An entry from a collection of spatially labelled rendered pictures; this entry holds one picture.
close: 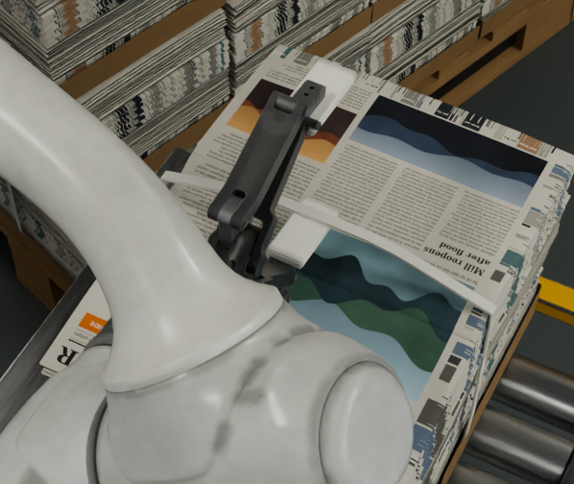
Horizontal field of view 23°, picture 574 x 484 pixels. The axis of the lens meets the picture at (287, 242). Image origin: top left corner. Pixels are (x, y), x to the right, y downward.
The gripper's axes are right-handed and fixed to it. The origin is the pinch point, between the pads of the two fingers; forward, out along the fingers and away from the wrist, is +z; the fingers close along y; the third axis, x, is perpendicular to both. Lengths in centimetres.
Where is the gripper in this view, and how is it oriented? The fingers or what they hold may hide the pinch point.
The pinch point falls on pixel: (324, 147)
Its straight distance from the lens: 103.5
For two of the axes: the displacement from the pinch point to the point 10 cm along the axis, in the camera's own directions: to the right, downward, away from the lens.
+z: 4.6, -6.4, 6.2
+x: 8.9, 3.7, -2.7
